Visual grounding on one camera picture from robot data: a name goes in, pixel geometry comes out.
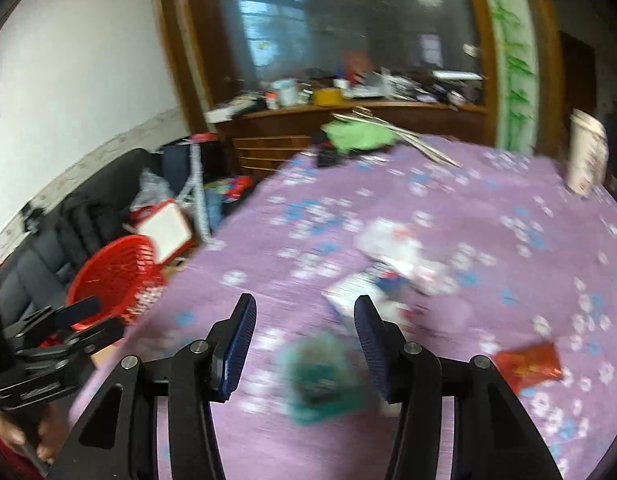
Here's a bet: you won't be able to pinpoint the clear plastic bag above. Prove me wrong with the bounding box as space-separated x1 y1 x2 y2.
130 169 176 213
355 217 439 266

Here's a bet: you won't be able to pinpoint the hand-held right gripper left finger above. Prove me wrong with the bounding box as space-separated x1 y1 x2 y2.
47 292 258 480

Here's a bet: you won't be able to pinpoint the black backpack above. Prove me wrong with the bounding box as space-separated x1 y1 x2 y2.
56 195 134 261

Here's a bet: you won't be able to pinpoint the colourful printed bag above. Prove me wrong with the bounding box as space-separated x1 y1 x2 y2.
206 175 254 206

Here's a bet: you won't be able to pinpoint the dark blue bag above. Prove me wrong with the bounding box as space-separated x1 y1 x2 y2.
161 142 219 196

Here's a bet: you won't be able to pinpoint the red plastic basket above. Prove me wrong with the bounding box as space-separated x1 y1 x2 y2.
66 235 168 328

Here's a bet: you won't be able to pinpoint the red snack packet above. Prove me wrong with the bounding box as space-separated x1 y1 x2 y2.
493 342 564 396

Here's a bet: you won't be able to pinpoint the metal rods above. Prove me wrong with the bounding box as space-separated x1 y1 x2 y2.
333 107 461 168

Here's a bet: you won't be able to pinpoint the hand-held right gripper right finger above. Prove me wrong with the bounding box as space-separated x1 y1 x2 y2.
353 295 564 480

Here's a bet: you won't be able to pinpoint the white cartoon print cup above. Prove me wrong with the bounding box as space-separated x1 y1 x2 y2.
565 109 609 198

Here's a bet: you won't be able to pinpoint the white plastic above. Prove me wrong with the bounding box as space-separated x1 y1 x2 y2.
408 255 459 296

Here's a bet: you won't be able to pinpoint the person's left hand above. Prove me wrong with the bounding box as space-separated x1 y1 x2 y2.
0 402 72 466

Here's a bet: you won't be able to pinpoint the white flat box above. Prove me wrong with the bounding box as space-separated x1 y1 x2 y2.
204 102 259 123

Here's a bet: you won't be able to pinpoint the black case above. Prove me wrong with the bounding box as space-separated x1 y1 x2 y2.
315 147 346 168

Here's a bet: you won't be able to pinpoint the teal snack packet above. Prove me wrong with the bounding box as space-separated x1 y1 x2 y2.
278 332 361 426

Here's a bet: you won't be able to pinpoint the white measuring strip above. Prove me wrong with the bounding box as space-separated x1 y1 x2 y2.
181 144 212 241

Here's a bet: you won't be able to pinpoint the black sofa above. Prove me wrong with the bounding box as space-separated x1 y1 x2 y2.
0 147 199 331

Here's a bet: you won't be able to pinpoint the purple floral tablecloth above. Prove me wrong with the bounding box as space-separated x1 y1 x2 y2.
71 132 617 480

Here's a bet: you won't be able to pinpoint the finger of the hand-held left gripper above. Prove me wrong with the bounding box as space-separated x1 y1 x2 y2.
3 296 103 346
16 319 125 361

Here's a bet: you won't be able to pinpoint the white blue medicine box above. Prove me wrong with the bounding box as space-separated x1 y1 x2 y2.
322 267 414 331

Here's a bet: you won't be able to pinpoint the green cloth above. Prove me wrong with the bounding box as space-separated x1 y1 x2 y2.
322 120 396 153

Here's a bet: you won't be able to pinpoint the wooden cabinet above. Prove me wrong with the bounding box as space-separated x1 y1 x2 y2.
148 0 494 181

